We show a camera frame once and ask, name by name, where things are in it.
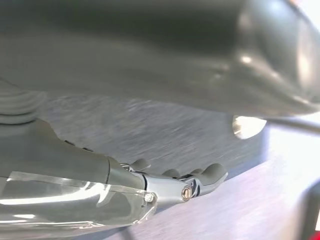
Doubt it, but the clear plastic cover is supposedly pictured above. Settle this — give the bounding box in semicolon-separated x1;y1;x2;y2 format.
0;171;158;240

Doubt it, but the ribbed grey right arm sleeve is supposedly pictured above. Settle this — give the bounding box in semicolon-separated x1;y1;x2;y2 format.
0;76;48;126

